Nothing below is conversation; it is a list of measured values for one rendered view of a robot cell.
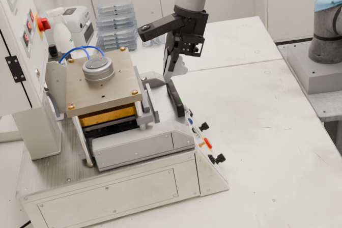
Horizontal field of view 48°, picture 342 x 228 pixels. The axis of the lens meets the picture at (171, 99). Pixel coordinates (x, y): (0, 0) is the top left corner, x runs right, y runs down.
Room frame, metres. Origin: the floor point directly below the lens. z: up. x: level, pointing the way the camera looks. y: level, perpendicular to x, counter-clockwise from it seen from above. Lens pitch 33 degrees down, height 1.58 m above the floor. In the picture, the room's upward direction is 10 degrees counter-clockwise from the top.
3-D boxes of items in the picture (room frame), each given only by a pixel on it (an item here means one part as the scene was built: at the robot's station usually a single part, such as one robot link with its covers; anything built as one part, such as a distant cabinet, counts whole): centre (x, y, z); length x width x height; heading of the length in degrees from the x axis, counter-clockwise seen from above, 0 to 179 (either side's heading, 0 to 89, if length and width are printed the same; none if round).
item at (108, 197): (0.91, 0.17, 0.84); 0.53 x 0.37 x 0.17; 97
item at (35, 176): (0.89, 0.21, 0.93); 0.46 x 0.35 x 0.01; 97
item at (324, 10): (1.28, -0.63, 0.99); 0.13 x 0.12 x 0.14; 23
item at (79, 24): (1.89, 0.47, 0.88); 0.25 x 0.20 x 0.17; 80
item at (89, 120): (0.90, 0.17, 1.07); 0.22 x 0.17 x 0.10; 7
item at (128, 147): (0.76, 0.09, 0.97); 0.25 x 0.05 x 0.07; 97
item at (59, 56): (1.10, 0.33, 1.05); 0.15 x 0.05 x 0.15; 7
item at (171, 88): (0.92, -0.01, 0.99); 0.15 x 0.02 x 0.04; 7
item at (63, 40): (1.71, 0.45, 0.92); 0.09 x 0.08 x 0.25; 113
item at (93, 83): (0.91, 0.21, 1.08); 0.31 x 0.24 x 0.13; 7
